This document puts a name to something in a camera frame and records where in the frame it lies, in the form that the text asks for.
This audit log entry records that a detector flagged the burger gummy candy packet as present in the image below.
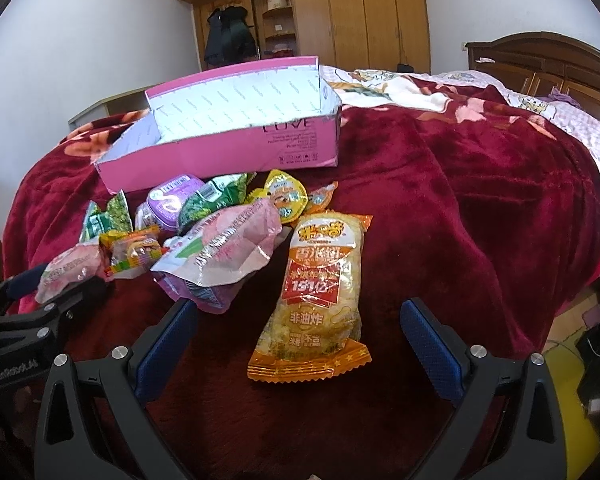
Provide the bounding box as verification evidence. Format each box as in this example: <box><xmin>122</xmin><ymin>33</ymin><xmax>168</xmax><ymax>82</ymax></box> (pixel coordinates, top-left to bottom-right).
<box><xmin>99</xmin><ymin>226</ymin><xmax>163</xmax><ymax>281</ymax></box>

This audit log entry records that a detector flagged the green pea snack packet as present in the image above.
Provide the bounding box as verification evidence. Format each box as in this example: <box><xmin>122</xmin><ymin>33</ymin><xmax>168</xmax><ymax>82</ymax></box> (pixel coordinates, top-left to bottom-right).
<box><xmin>79</xmin><ymin>191</ymin><xmax>133</xmax><ymax>243</ymax></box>

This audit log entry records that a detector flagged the purple mint tin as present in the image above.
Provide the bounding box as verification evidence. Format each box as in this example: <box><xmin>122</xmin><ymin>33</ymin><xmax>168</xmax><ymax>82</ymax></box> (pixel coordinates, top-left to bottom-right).
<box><xmin>134</xmin><ymin>174</ymin><xmax>204</xmax><ymax>233</ymax></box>

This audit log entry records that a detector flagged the pink peach jelly pouch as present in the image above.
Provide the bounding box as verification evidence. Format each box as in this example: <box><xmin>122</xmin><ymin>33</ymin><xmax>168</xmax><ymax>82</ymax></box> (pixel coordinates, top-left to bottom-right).
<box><xmin>150</xmin><ymin>198</ymin><xmax>289</xmax><ymax>314</ymax></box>

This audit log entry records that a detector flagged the dark green snack packet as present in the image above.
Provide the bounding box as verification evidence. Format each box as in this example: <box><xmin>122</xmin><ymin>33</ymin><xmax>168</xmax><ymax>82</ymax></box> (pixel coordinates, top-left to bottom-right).
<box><xmin>178</xmin><ymin>172</ymin><xmax>256</xmax><ymax>235</ymax></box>

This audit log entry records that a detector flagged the orange noodle snack packet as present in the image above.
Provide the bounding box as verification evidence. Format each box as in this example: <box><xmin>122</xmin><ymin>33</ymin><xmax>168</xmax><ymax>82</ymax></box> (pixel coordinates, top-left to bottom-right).
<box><xmin>247</xmin><ymin>210</ymin><xmax>372</xmax><ymax>384</ymax></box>

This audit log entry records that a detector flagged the yellow candy packet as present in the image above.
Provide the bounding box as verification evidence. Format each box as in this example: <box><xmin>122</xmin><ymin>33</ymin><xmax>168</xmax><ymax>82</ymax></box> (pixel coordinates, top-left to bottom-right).
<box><xmin>246</xmin><ymin>169</ymin><xmax>309</xmax><ymax>224</ymax></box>

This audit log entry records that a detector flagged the small orange snack packet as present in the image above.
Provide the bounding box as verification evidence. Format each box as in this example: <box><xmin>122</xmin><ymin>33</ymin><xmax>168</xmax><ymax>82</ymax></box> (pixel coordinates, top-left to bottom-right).
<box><xmin>303</xmin><ymin>181</ymin><xmax>338</xmax><ymax>214</ymax></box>

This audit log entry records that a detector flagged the white low shelf unit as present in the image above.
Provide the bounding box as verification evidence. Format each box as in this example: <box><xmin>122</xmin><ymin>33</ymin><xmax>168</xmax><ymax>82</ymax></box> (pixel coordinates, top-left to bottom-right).
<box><xmin>68</xmin><ymin>87</ymin><xmax>148</xmax><ymax>130</ymax></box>

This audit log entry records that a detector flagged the red floral fleece blanket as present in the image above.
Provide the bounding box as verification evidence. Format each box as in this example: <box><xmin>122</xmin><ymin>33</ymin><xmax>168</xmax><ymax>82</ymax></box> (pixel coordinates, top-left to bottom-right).
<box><xmin>2</xmin><ymin>77</ymin><xmax>600</xmax><ymax>480</ymax></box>

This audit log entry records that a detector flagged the pink cardboard box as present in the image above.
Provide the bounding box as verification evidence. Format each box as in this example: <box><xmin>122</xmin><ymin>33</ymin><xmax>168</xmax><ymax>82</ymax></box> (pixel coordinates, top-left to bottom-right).
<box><xmin>94</xmin><ymin>56</ymin><xmax>342</xmax><ymax>193</ymax></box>

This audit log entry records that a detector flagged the black hanging jacket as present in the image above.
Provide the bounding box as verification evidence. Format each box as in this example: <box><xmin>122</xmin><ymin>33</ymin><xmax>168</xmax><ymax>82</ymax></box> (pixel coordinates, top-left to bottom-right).
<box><xmin>204</xmin><ymin>6</ymin><xmax>258</xmax><ymax>67</ymax></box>

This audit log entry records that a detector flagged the dark wooden headboard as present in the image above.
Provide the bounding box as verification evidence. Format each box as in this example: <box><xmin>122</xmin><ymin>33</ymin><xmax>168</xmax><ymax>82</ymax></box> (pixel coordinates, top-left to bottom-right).
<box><xmin>466</xmin><ymin>32</ymin><xmax>600</xmax><ymax>121</ymax></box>

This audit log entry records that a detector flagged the black bag on floor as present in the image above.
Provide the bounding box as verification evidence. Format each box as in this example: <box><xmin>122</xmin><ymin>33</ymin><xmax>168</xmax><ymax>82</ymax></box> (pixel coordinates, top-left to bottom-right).
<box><xmin>396</xmin><ymin>63</ymin><xmax>415</xmax><ymax>74</ymax></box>

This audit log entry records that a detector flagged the wooden wardrobe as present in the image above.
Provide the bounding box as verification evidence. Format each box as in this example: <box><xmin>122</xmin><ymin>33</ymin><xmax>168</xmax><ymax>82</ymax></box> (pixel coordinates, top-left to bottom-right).
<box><xmin>182</xmin><ymin>0</ymin><xmax>431</xmax><ymax>73</ymax></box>

